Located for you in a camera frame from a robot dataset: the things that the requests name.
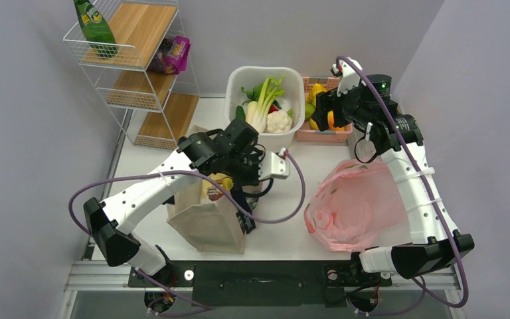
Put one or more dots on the orange yellow mango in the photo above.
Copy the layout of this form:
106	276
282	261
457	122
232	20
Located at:
331	123

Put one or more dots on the red chili pepper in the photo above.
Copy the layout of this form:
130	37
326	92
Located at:
273	108

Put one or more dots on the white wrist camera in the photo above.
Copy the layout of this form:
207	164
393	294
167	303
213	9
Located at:
348	77
273	167

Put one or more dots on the white wire wooden shelf rack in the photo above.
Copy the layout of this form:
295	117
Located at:
158	107

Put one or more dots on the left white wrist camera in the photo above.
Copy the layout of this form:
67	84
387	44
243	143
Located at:
273	167

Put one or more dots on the beige canvas tote bag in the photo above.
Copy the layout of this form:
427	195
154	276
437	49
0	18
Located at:
218	226

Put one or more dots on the purple snack packet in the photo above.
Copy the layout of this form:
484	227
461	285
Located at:
171	56

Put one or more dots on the white plastic tub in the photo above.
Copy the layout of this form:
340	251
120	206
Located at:
248	77

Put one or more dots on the green lime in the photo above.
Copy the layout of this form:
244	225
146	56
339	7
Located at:
309	110

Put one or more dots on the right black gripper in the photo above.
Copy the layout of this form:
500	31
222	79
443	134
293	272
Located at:
327	101

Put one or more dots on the metal tray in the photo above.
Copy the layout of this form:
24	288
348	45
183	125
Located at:
359	148

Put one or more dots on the green glass bottle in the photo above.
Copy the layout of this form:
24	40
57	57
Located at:
95	29

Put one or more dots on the pink plastic grocery bag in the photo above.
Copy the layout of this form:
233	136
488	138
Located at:
353	205

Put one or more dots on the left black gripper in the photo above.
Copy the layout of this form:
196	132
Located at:
253	179

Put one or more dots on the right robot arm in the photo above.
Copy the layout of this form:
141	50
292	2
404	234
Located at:
437	243

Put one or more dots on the pink plastic basket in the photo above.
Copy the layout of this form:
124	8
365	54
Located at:
305	133

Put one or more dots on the dark green cucumber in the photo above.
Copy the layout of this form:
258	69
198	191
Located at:
240	113

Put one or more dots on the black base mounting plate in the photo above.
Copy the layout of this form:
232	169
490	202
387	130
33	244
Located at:
263	283

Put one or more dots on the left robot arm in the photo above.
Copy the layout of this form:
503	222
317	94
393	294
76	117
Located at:
111	221

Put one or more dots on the yellow snack packet in tote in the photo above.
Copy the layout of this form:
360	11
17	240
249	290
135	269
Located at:
209	192

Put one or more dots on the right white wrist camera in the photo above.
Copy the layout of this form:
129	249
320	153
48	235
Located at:
348	77

